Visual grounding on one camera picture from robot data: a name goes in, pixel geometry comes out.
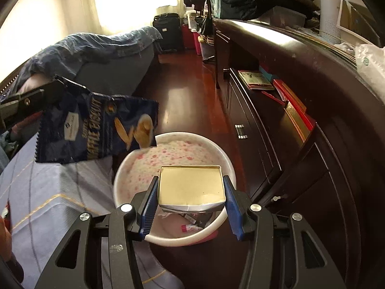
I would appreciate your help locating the red pen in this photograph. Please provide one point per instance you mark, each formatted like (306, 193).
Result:
(272, 96)

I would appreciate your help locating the yellow book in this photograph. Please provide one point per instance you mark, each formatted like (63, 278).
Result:
(296, 123)

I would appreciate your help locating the blue striped tablecloth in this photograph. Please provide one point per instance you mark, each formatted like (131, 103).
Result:
(45, 186)

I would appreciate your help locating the pink spotted bin liner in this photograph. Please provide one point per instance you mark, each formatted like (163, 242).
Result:
(174, 156)

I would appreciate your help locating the white rimmed waste bin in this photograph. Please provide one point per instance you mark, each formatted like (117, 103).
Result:
(168, 240)

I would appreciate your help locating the bed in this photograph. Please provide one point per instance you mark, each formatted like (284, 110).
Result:
(120, 75)

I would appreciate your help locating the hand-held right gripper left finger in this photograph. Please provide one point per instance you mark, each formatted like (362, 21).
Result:
(149, 207)

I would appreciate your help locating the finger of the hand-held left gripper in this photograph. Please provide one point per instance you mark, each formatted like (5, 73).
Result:
(55, 91)

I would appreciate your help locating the white tube with pink cap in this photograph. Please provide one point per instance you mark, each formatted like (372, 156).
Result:
(192, 228)

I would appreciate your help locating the pink storage box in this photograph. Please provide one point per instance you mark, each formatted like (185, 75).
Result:
(197, 43)

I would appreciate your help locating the striped handbag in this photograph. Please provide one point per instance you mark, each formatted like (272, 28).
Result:
(204, 27)

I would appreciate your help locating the white plastic bag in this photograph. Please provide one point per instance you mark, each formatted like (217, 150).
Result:
(371, 66)

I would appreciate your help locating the black suitcase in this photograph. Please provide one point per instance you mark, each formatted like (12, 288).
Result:
(168, 33)

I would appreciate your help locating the dark foil wrapper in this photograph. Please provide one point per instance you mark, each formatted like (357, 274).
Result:
(195, 218)

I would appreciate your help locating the blue snack bag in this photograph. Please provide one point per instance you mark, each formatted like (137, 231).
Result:
(90, 126)

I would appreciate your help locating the blue patterned duvet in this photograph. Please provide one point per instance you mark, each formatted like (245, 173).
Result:
(105, 45)

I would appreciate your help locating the small cardboard box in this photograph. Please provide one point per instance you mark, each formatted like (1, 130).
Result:
(189, 186)

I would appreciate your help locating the sheer cream curtain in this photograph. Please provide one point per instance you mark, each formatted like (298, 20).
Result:
(135, 0)

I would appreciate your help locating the teal book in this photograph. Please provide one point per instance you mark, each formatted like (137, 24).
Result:
(269, 72)

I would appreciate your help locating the dark wooden cabinet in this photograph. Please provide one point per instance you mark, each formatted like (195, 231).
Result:
(331, 156)

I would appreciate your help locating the white perforated basket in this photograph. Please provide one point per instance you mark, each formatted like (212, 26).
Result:
(329, 18)

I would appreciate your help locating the stack of papers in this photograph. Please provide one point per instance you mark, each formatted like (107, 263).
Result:
(324, 43)

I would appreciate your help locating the white storage unit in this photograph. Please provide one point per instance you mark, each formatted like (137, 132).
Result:
(358, 21)

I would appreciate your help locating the bird cover book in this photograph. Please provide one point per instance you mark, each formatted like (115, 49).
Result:
(254, 79)

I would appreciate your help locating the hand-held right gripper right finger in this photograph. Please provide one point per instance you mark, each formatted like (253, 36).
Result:
(233, 210)

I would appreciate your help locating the clear plastic storage box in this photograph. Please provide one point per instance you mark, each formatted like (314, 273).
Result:
(191, 19)

